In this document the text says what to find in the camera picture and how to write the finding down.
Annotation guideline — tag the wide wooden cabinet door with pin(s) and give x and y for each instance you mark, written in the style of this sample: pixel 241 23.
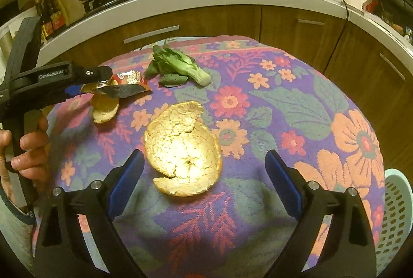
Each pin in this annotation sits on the wide wooden cabinet door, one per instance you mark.
pixel 371 71

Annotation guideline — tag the light blue perforated plastic basket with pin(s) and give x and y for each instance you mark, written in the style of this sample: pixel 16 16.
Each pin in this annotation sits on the light blue perforated plastic basket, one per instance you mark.
pixel 395 216

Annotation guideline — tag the purple floral table cloth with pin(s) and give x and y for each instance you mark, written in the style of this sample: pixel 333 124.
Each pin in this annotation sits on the purple floral table cloth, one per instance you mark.
pixel 258 123

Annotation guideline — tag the small pomelo peel piece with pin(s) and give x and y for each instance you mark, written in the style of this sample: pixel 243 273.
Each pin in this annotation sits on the small pomelo peel piece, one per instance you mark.
pixel 103 110

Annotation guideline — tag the large pomelo peel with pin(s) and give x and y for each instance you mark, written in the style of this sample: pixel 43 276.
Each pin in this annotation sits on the large pomelo peel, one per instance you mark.
pixel 180 148

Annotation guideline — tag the person's left hand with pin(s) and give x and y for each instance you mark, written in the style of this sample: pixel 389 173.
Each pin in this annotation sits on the person's left hand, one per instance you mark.
pixel 32 142

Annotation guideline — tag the red silver snack wrapper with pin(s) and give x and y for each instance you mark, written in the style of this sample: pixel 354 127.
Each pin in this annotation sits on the red silver snack wrapper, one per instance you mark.
pixel 129 79

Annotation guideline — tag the green bok choy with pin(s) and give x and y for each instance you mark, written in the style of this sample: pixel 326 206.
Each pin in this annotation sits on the green bok choy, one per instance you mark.
pixel 180 66

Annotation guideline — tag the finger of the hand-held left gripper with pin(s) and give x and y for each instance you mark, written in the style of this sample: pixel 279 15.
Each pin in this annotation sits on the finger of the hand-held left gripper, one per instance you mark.
pixel 93 74
pixel 72 91

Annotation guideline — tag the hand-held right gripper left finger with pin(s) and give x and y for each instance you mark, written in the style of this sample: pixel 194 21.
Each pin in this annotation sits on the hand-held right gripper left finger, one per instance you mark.
pixel 124 181

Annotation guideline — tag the narrow wooden cabinet door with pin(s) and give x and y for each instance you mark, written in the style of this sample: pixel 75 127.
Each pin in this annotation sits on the narrow wooden cabinet door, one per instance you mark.
pixel 300 26

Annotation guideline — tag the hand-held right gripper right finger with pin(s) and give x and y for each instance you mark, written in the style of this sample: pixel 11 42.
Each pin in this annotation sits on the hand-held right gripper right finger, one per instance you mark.
pixel 284 182

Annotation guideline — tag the dark bottle red label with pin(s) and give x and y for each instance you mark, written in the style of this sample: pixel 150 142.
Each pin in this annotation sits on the dark bottle red label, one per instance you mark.
pixel 56 18

